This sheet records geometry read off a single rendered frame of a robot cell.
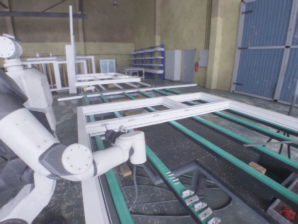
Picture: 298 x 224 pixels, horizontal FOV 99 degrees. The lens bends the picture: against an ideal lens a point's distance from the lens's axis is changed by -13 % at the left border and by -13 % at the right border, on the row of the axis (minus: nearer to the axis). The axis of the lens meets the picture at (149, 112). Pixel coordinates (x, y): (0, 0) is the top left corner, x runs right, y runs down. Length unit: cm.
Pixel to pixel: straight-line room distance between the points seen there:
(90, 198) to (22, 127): 26
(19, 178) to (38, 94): 38
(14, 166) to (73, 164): 40
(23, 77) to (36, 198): 53
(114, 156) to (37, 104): 31
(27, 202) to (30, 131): 53
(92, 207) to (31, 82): 43
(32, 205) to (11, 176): 20
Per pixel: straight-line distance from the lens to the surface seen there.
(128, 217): 52
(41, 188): 80
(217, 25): 827
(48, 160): 40
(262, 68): 712
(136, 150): 57
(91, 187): 52
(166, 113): 113
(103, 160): 46
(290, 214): 105
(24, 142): 42
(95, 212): 46
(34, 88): 59
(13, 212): 94
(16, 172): 78
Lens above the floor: 130
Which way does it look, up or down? 19 degrees down
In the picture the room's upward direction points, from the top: straight up
